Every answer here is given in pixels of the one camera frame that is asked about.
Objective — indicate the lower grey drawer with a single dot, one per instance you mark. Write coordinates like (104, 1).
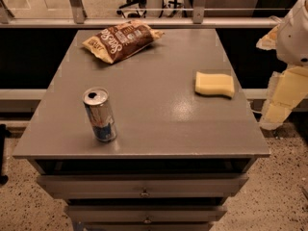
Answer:
(145, 214)

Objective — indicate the grey drawer cabinet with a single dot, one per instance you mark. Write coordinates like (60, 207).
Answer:
(162, 125)

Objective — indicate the redbull can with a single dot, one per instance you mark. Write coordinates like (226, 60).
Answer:
(99, 111)

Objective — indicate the brown chip bag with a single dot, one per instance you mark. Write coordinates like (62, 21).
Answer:
(122, 41)

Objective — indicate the black office chair base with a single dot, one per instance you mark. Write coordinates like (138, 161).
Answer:
(151, 8)

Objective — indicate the metal window railing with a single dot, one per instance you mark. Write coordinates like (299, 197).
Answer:
(90, 14)

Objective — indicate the grey drawer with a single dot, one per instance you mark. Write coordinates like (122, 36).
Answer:
(145, 214)
(142, 186)

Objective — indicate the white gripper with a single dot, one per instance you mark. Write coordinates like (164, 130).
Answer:
(293, 38)

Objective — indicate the upper grey drawer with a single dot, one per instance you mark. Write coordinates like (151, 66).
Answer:
(142, 186)

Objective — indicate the yellow sponge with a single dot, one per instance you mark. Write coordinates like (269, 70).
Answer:
(214, 84)

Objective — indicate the black stand at left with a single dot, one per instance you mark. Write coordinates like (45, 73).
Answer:
(4, 132)

